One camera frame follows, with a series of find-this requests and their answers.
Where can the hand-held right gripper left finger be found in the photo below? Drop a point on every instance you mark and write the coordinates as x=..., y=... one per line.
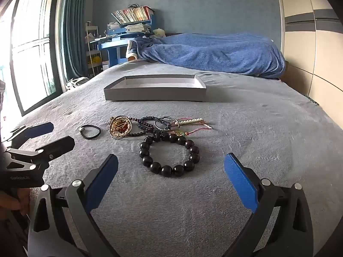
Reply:
x=103, y=184

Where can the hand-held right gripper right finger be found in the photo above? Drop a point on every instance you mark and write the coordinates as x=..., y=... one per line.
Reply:
x=241, y=182

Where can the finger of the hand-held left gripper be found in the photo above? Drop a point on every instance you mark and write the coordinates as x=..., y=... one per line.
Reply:
x=60, y=146
x=40, y=129

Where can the pearl hair clip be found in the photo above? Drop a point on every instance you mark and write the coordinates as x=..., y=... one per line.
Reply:
x=191, y=121

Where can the thin silver grey bangle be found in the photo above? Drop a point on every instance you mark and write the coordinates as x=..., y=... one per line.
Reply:
x=156, y=124

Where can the grey cardboard tray box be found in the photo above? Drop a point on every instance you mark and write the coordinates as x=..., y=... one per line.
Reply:
x=150, y=94

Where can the person's left hand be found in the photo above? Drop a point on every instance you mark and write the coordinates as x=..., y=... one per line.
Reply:
x=13, y=199

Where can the white black helmet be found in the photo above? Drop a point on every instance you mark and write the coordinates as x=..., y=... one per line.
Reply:
x=76, y=81

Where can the grey fleece bed blanket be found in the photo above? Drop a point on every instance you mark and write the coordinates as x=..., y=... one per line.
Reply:
x=187, y=219

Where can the black framed glass door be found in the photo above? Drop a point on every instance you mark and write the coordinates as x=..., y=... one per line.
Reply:
x=57, y=45

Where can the yellow toy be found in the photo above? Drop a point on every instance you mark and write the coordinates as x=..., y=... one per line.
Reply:
x=96, y=60

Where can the teal curtain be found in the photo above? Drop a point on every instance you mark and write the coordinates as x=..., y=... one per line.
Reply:
x=76, y=32

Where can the blue shelf with books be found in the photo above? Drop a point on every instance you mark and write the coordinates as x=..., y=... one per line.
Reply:
x=114, y=50

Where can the white storage rack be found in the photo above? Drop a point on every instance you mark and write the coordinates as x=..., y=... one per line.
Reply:
x=91, y=26

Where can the blue white fleece garment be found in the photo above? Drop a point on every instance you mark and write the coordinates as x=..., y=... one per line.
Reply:
x=131, y=50

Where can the blue pillow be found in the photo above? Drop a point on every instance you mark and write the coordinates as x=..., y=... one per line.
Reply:
x=214, y=53

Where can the stack of papers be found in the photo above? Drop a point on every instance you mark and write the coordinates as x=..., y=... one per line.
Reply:
x=138, y=28

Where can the row of books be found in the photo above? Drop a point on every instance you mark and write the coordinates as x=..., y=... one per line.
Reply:
x=134, y=14

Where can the beige panel wardrobe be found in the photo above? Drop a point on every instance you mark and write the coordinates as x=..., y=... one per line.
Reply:
x=300, y=45

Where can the white plush toy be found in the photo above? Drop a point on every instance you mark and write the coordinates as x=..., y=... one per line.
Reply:
x=160, y=33

